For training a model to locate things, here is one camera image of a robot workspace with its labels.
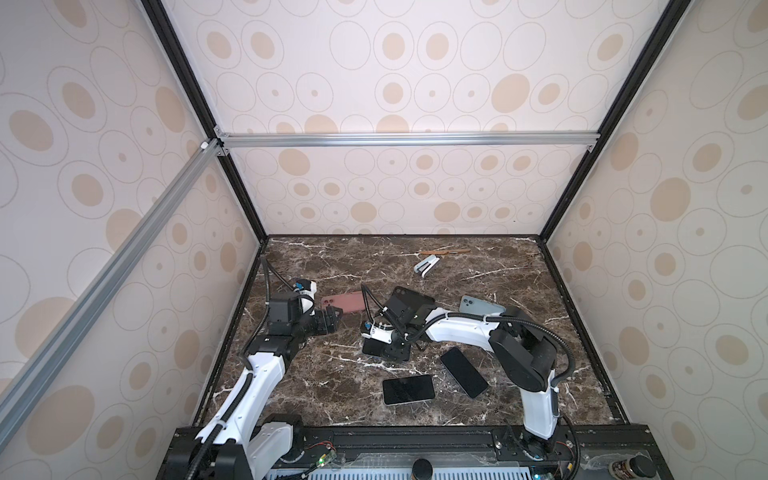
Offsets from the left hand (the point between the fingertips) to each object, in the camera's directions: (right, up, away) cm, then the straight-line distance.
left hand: (337, 307), depth 82 cm
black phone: (+36, -19, +4) cm, 41 cm away
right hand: (+14, -13, +9) cm, 21 cm away
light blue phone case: (+42, -2, +18) cm, 46 cm away
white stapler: (+27, +11, +26) cm, 40 cm away
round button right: (+67, -31, -19) cm, 76 cm away
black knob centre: (+22, -32, -19) cm, 43 cm away
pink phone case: (+1, -1, +18) cm, 18 cm away
